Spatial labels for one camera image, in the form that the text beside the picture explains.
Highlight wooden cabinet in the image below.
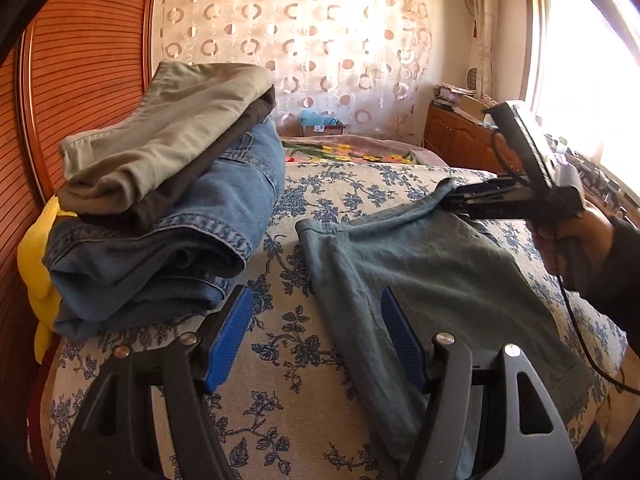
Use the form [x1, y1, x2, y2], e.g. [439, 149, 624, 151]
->
[424, 102, 526, 176]

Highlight person's right hand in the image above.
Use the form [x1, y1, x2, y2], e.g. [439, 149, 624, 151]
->
[532, 207, 615, 291]

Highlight folded dark brown pants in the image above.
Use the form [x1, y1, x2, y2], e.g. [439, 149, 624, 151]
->
[57, 85, 277, 231]

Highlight person's right forearm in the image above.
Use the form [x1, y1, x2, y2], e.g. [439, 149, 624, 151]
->
[590, 215, 640, 321]

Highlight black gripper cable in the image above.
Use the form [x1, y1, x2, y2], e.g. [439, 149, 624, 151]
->
[557, 270, 640, 396]

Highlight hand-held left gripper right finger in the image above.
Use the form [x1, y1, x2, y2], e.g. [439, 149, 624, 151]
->
[381, 287, 583, 480]

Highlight wooden framed window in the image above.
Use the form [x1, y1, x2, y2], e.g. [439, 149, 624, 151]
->
[522, 0, 640, 201]

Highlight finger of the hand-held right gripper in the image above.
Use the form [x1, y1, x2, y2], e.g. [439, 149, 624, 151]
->
[440, 199, 533, 221]
[452, 182, 531, 201]

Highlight beige window curtain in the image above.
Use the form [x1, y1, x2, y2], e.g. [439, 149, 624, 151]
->
[467, 0, 501, 101]

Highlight stack of papers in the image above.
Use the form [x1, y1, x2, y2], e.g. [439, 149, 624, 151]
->
[432, 84, 476, 108]

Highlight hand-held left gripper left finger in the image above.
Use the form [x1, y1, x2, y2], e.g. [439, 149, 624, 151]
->
[55, 285, 254, 480]

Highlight sheer circle-patterned curtain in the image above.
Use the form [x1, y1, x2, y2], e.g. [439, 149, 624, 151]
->
[150, 0, 433, 141]

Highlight cardboard box with blue bag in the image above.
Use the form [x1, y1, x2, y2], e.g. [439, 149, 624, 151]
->
[298, 109, 346, 137]

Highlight bed with floral sheet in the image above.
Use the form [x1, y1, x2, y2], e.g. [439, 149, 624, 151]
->
[42, 160, 628, 480]

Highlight teal pants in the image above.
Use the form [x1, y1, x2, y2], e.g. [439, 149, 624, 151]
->
[295, 177, 596, 480]

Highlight open cardboard box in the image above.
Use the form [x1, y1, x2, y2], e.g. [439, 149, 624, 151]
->
[457, 95, 493, 121]

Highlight yellow plush toy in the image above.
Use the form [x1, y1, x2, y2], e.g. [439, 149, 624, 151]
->
[17, 195, 78, 363]

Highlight colourful flower blanket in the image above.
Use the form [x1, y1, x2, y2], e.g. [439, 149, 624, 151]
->
[280, 132, 446, 167]

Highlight wooden slatted wardrobe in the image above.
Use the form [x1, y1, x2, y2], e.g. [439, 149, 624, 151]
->
[0, 0, 161, 480]

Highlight folded blue jeans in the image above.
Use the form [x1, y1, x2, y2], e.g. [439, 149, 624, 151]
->
[42, 120, 287, 338]

